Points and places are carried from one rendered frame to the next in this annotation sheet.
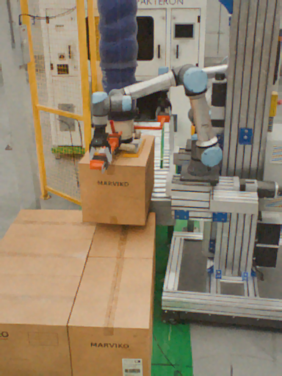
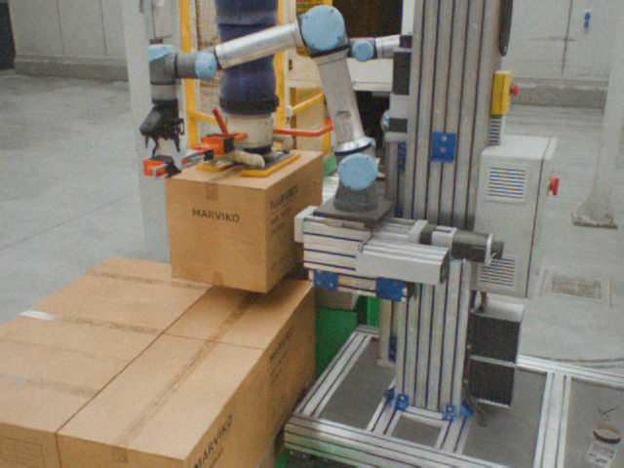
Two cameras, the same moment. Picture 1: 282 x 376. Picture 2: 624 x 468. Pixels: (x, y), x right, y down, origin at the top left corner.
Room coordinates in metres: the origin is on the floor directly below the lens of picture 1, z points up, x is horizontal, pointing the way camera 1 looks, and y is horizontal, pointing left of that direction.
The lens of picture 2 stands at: (0.27, -0.70, 1.70)
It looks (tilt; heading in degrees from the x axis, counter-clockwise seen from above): 20 degrees down; 13
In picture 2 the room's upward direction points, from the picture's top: straight up
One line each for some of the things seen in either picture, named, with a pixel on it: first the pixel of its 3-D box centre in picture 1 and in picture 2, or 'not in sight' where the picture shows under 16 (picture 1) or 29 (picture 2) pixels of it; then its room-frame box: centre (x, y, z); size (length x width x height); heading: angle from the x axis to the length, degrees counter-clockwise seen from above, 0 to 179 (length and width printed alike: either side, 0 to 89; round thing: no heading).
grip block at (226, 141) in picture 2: (112, 141); (217, 143); (2.44, 0.16, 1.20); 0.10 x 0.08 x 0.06; 82
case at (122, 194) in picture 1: (120, 175); (251, 212); (2.68, 0.13, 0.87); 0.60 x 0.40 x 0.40; 172
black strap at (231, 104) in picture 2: (120, 111); (249, 100); (2.68, 0.12, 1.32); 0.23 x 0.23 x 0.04
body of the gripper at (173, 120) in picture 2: (100, 134); (166, 118); (2.12, 0.20, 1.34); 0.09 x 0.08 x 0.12; 173
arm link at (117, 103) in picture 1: (119, 103); (197, 65); (2.15, 0.10, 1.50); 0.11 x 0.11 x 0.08; 10
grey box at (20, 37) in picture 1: (22, 45); (158, 9); (3.67, 0.95, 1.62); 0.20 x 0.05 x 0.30; 176
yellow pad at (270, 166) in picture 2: (134, 145); (272, 159); (2.67, 0.03, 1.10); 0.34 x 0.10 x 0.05; 172
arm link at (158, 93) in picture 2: (99, 119); (162, 92); (2.11, 0.20, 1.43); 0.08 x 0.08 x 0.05
